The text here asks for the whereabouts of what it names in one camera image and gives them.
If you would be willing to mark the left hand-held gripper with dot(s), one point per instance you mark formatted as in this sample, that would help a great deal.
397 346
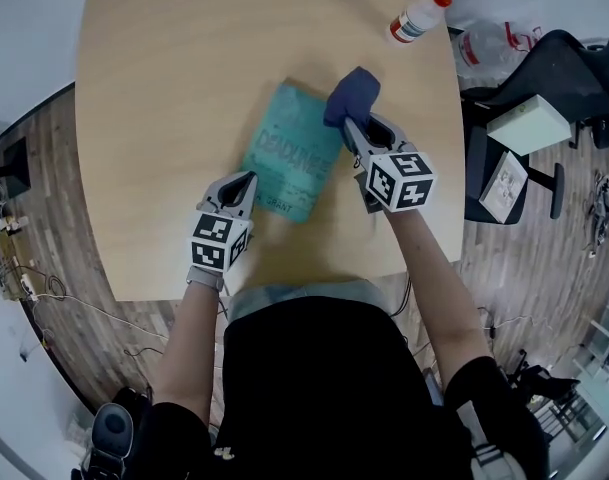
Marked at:
209 243

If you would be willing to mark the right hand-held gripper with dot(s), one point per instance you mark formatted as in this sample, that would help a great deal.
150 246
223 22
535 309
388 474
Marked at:
404 178

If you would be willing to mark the dark blue cloth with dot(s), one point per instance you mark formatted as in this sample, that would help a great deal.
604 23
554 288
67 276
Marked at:
354 93

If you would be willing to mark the teal book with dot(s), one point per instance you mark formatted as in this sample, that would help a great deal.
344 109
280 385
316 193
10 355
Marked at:
294 143

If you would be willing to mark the person's left forearm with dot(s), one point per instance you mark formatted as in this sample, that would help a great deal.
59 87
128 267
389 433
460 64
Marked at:
189 348

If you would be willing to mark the person's right forearm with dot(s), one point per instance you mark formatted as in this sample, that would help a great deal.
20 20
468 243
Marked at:
434 293

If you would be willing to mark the person's grey trousers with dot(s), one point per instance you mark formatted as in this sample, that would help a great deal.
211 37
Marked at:
284 293

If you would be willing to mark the clear bottle with red cap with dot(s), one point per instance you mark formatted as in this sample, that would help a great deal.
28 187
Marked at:
414 20

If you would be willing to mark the grey booklet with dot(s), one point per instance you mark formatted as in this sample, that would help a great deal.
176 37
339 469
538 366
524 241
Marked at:
504 183

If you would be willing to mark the large clear water jug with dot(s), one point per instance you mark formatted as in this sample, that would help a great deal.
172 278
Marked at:
484 48

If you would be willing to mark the pale green box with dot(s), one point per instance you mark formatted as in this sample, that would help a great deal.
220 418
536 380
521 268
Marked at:
529 125

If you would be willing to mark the black mesh office chair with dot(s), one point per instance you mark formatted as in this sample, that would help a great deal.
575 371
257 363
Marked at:
559 73

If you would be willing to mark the person's black shirt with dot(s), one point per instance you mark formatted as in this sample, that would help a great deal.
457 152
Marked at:
324 398

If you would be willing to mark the black monitor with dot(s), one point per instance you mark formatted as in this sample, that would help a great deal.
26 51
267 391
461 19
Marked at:
11 163

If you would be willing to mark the white power strip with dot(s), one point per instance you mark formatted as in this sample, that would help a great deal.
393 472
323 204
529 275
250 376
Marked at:
28 288

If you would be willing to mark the black grey equipment pile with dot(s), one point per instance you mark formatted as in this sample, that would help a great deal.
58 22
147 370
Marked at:
114 433

